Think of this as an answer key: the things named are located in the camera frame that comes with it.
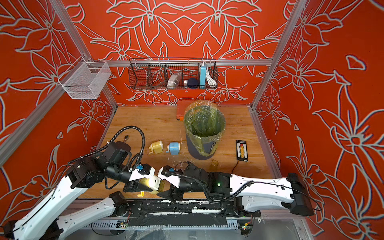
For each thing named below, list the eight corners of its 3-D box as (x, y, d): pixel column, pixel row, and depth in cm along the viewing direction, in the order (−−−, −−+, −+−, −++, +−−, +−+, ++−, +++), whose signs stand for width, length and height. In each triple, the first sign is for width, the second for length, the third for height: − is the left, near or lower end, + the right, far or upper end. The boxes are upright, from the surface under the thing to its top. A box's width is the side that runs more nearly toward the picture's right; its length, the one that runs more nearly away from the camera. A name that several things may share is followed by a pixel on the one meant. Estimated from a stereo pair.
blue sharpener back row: (167, 155, 94) (166, 149, 87) (168, 148, 97) (167, 142, 91) (180, 155, 94) (179, 149, 87) (180, 148, 97) (179, 142, 91)
